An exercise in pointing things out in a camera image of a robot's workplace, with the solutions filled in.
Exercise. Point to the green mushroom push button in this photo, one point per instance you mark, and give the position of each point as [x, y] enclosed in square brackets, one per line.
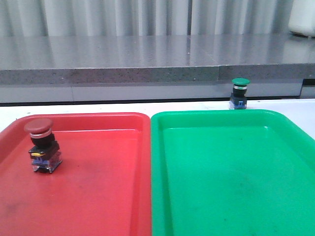
[238, 100]

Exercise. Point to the red mushroom push button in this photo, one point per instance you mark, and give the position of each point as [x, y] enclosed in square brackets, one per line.
[45, 154]

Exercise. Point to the grey stone ledge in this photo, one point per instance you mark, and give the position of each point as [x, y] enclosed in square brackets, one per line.
[90, 69]

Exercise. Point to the green plastic tray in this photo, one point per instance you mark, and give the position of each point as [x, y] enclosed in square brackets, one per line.
[231, 173]

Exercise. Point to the red plastic tray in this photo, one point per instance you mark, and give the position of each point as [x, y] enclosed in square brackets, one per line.
[101, 188]

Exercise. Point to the white container on ledge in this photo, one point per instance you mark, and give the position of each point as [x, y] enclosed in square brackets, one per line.
[302, 18]

